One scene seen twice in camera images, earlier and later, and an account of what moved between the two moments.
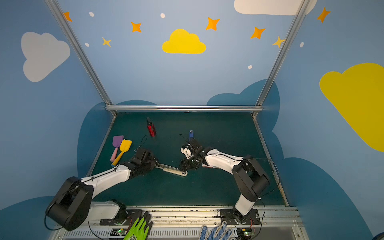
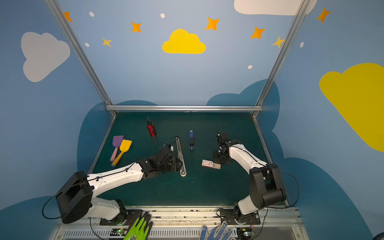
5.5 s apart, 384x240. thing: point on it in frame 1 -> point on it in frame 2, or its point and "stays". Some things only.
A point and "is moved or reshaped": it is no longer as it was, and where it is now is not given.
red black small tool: [151, 128] stays
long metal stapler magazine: [172, 169] is moved or reshaped
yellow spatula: [124, 147] stays
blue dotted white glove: [222, 232] stays
